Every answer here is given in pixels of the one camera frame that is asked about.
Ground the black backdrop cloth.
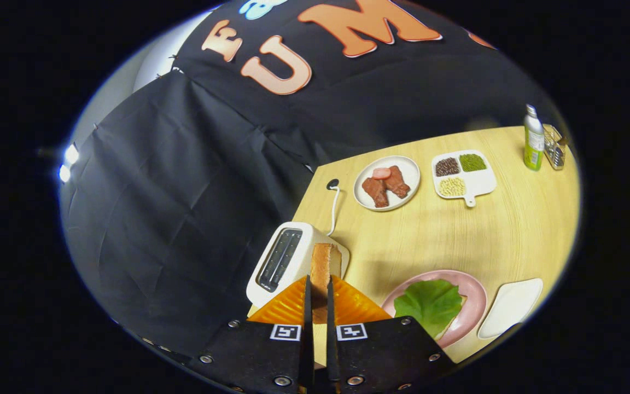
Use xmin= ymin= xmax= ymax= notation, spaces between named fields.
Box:
xmin=59 ymin=0 xmax=567 ymax=356

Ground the green lettuce leaf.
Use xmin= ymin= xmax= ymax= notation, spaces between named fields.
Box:
xmin=394 ymin=279 xmax=463 ymax=339

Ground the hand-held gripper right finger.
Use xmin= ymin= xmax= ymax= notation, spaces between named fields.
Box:
xmin=326 ymin=276 xmax=458 ymax=394

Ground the white toaster cable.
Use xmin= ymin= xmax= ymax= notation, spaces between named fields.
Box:
xmin=326 ymin=179 xmax=343 ymax=237

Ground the metal wire utensil basket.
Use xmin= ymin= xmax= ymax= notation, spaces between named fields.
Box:
xmin=544 ymin=125 xmax=568 ymax=170

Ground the white divided dish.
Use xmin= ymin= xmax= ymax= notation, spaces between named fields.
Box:
xmin=431 ymin=150 xmax=497 ymax=207

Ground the browned bread slice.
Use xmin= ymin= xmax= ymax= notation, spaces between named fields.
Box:
xmin=311 ymin=244 xmax=343 ymax=325

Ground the green label metal bottle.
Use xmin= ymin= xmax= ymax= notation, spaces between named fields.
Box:
xmin=523 ymin=105 xmax=545 ymax=171

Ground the rounded square white plate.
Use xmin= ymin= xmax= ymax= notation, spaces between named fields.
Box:
xmin=477 ymin=278 xmax=544 ymax=340

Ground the pink plate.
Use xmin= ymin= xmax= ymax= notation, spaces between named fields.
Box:
xmin=381 ymin=269 xmax=488 ymax=349

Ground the white toaster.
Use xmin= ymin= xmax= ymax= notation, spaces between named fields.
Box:
xmin=246 ymin=222 xmax=350 ymax=310

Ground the brown meat piece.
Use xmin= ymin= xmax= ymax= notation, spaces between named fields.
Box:
xmin=386 ymin=165 xmax=411 ymax=199
xmin=361 ymin=177 xmax=390 ymax=208

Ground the yellow beans heap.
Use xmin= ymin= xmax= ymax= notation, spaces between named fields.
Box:
xmin=439 ymin=177 xmax=466 ymax=198

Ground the green beans heap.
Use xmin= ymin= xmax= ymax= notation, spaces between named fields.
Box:
xmin=459 ymin=154 xmax=487 ymax=172

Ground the round white plate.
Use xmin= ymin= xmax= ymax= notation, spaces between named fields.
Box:
xmin=353 ymin=155 xmax=421 ymax=212

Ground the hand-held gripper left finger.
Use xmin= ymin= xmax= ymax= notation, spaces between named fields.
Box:
xmin=186 ymin=275 xmax=316 ymax=394

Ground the ceiling light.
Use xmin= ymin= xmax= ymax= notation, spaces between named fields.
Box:
xmin=58 ymin=142 xmax=80 ymax=184

